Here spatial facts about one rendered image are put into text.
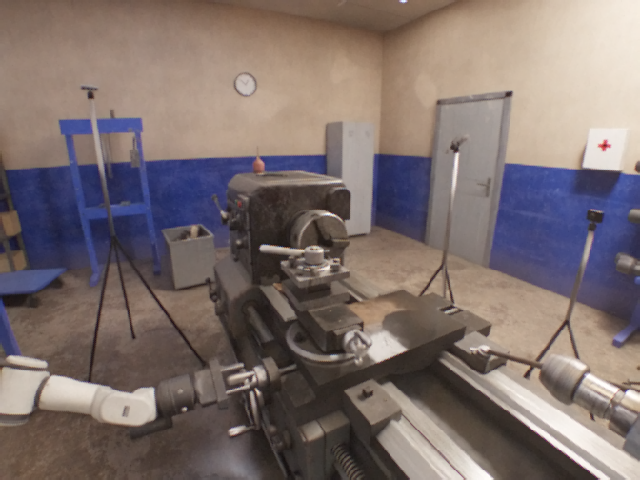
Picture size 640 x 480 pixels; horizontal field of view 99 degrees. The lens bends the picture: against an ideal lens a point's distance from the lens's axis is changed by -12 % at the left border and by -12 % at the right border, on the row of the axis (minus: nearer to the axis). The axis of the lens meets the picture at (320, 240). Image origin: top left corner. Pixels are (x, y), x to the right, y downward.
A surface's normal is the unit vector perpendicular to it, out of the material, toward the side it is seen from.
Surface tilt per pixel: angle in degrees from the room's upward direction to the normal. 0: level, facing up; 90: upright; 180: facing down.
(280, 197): 90
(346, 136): 90
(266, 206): 90
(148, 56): 90
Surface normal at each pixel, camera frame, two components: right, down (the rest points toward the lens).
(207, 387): 0.29, -0.59
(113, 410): 0.40, -0.25
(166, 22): 0.46, 0.26
